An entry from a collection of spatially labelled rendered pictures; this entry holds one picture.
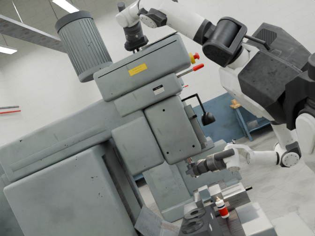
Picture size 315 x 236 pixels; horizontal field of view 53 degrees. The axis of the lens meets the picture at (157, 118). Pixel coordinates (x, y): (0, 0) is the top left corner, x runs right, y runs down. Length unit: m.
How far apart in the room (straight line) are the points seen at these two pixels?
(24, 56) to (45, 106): 1.45
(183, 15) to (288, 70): 0.41
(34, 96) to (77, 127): 7.50
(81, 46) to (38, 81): 7.45
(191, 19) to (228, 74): 0.24
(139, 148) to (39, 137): 0.52
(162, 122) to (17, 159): 0.78
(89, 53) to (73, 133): 0.41
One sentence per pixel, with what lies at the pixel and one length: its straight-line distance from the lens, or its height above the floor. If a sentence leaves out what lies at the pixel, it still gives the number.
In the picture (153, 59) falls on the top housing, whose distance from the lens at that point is 1.54.
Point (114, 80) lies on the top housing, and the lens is 1.57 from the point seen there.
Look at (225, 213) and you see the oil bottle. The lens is 1.70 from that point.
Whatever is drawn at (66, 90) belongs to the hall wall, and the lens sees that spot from 8.77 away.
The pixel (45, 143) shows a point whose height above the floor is 1.67.
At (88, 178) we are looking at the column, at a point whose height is 1.44.
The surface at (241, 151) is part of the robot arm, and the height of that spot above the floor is 1.24.
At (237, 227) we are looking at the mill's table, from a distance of 1.57.
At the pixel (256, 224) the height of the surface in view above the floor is 0.88.
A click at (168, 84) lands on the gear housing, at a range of 1.54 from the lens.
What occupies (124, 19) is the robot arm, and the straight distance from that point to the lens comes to 1.44.
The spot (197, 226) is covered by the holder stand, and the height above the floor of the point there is 1.16.
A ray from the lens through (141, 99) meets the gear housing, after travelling 1.55.
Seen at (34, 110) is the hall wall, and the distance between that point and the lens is 9.16.
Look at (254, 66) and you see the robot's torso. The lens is 1.20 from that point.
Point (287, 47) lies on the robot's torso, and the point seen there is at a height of 1.61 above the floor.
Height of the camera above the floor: 1.61
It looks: 2 degrees down
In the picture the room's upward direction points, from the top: 24 degrees counter-clockwise
